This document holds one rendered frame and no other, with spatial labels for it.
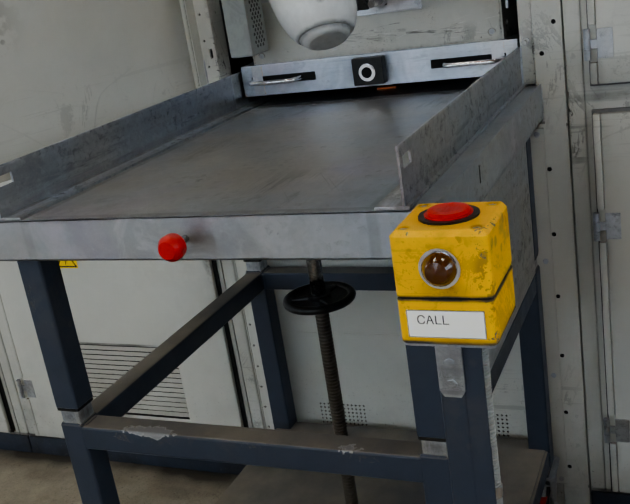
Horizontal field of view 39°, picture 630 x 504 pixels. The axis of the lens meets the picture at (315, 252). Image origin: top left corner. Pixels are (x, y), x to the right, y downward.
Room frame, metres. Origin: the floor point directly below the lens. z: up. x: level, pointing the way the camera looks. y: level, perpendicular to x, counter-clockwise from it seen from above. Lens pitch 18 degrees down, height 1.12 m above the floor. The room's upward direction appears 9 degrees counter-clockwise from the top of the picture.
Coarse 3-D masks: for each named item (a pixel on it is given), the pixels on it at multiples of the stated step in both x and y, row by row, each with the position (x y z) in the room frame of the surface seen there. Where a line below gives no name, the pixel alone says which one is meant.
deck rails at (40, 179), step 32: (512, 64) 1.46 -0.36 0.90; (192, 96) 1.62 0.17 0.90; (224, 96) 1.72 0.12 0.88; (480, 96) 1.25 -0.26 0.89; (512, 96) 1.43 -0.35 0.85; (96, 128) 1.36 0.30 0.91; (128, 128) 1.43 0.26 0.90; (160, 128) 1.51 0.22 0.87; (192, 128) 1.60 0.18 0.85; (448, 128) 1.08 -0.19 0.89; (480, 128) 1.23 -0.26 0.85; (32, 160) 1.22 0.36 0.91; (64, 160) 1.28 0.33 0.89; (96, 160) 1.34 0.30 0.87; (128, 160) 1.40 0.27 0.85; (416, 160) 0.96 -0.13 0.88; (448, 160) 1.07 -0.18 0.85; (0, 192) 1.15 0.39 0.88; (32, 192) 1.21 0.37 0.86; (64, 192) 1.24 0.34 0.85; (416, 192) 0.95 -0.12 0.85
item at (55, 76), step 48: (0, 0) 1.52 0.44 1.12; (48, 0) 1.59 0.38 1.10; (96, 0) 1.66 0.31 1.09; (144, 0) 1.74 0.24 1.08; (0, 48) 1.51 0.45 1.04; (48, 48) 1.57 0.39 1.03; (96, 48) 1.64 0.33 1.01; (144, 48) 1.72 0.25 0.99; (0, 96) 1.49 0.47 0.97; (48, 96) 1.56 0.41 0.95; (96, 96) 1.63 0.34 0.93; (144, 96) 1.70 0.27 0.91; (0, 144) 1.48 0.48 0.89; (48, 144) 1.54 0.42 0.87
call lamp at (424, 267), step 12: (432, 252) 0.66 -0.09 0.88; (444, 252) 0.65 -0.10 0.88; (420, 264) 0.66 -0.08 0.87; (432, 264) 0.65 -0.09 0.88; (444, 264) 0.64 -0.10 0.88; (456, 264) 0.65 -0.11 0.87; (432, 276) 0.65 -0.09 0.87; (444, 276) 0.64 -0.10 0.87; (456, 276) 0.65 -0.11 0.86; (444, 288) 0.65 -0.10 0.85
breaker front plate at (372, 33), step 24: (408, 0) 1.64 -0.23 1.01; (432, 0) 1.63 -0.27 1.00; (456, 0) 1.61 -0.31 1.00; (480, 0) 1.59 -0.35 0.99; (360, 24) 1.69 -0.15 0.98; (384, 24) 1.67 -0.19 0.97; (408, 24) 1.65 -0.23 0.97; (432, 24) 1.63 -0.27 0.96; (456, 24) 1.61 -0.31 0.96; (480, 24) 1.59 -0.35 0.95; (288, 48) 1.75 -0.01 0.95; (336, 48) 1.71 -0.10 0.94; (360, 48) 1.69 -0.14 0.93; (384, 48) 1.67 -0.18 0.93; (408, 48) 1.65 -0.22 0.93
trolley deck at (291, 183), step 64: (256, 128) 1.53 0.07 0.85; (320, 128) 1.44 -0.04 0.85; (384, 128) 1.36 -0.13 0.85; (512, 128) 1.27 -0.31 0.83; (128, 192) 1.20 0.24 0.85; (192, 192) 1.14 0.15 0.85; (256, 192) 1.08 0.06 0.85; (320, 192) 1.03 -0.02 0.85; (384, 192) 0.99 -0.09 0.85; (448, 192) 0.94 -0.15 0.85; (0, 256) 1.15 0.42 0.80; (64, 256) 1.11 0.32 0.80; (128, 256) 1.06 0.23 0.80; (192, 256) 1.02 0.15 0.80; (256, 256) 0.99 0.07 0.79; (320, 256) 0.95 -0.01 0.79; (384, 256) 0.92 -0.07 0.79
